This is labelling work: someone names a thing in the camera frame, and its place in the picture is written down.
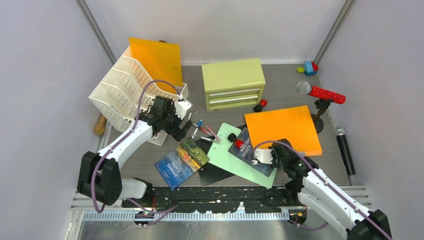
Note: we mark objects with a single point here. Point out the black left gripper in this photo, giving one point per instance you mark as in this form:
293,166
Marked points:
172,112

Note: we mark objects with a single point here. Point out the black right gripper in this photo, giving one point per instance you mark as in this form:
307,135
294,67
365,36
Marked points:
274,154

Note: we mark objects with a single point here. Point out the Animal Farm blue book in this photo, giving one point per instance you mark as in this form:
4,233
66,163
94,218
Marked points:
181,163

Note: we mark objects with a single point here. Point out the thick orange binder folder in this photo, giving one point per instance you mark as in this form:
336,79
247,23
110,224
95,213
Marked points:
294,124

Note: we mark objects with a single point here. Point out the white plastic file rack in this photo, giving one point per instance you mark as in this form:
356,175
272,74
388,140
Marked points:
117,95

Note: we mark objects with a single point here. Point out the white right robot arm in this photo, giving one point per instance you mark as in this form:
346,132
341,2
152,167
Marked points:
310,186

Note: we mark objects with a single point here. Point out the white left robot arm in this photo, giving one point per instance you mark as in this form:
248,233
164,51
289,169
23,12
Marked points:
100,172

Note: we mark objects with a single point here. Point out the orange red marker pen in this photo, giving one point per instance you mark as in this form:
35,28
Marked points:
202,129

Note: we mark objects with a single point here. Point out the blue cap white marker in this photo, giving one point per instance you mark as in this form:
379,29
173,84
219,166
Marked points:
199,123

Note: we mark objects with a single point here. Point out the pink highlighter pen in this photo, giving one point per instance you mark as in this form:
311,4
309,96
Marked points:
213,133

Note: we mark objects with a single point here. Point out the mint green clipboard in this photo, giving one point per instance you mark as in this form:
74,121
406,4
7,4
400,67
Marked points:
220,157

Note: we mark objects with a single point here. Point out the black handheld microphone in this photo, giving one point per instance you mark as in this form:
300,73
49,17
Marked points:
340,134

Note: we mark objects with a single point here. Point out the Nineteen Eighty-Four dark book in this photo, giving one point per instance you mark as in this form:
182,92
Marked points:
245,153

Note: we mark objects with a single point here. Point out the black microphone stand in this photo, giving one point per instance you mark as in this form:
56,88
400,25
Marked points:
321,105

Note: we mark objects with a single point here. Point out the green metal drawer cabinet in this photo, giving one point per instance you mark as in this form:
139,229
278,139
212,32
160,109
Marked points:
232,84

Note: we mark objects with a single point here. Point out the red black stamp near cabinet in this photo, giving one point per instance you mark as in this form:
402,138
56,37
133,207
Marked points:
259,107

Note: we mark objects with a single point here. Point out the thin orange folder in rack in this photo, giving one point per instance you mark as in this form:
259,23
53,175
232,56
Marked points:
162,60

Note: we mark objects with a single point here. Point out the red glitter microphone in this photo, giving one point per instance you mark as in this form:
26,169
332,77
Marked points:
305,88

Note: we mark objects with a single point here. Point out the colourful toy blocks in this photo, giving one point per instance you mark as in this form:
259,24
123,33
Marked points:
309,68

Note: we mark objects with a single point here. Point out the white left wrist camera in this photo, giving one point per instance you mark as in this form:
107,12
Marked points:
182,107

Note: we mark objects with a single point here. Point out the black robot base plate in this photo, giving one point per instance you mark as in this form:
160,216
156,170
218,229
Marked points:
219,199

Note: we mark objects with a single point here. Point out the wooden handle tool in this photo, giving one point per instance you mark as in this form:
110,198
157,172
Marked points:
100,126

